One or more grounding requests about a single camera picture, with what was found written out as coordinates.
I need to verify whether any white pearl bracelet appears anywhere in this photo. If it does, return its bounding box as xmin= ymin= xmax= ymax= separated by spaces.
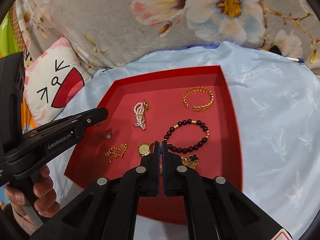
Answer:
xmin=132 ymin=100 xmax=152 ymax=131

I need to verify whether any light blue palm-print sheet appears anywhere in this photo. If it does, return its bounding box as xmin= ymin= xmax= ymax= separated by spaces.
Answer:
xmin=60 ymin=42 xmax=319 ymax=239

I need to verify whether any blue white pen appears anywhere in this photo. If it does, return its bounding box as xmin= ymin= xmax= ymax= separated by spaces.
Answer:
xmin=286 ymin=57 xmax=304 ymax=64

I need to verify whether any gold chain bracelet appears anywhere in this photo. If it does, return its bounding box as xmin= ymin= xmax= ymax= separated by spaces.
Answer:
xmin=105 ymin=142 xmax=128 ymax=163

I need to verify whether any white pink cat pillow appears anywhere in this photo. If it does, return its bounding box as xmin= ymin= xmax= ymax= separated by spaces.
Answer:
xmin=24 ymin=37 xmax=91 ymax=126

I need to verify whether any black bead bracelet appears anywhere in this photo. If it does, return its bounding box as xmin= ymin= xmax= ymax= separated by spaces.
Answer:
xmin=163 ymin=119 xmax=211 ymax=155

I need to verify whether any left human hand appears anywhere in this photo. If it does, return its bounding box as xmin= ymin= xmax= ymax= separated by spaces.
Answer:
xmin=4 ymin=165 xmax=60 ymax=236

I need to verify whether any grey floral blanket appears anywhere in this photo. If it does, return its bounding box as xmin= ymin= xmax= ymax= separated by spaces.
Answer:
xmin=15 ymin=0 xmax=319 ymax=74

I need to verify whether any gold wrist watch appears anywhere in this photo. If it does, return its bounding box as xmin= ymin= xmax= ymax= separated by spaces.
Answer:
xmin=137 ymin=142 xmax=164 ymax=177

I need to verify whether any gold black clover necklace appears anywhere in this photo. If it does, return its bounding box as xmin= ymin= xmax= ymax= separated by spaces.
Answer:
xmin=180 ymin=154 xmax=201 ymax=170

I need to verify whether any gold cuff bangle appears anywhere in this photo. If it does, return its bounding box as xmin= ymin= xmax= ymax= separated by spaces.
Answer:
xmin=182 ymin=86 xmax=215 ymax=112

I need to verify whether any colourful cartoon bedsheet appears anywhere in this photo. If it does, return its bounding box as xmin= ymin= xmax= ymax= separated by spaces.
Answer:
xmin=0 ymin=10 xmax=38 ymax=205

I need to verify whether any red cardboard box tray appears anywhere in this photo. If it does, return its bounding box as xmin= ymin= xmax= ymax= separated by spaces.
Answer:
xmin=63 ymin=65 xmax=244 ymax=225

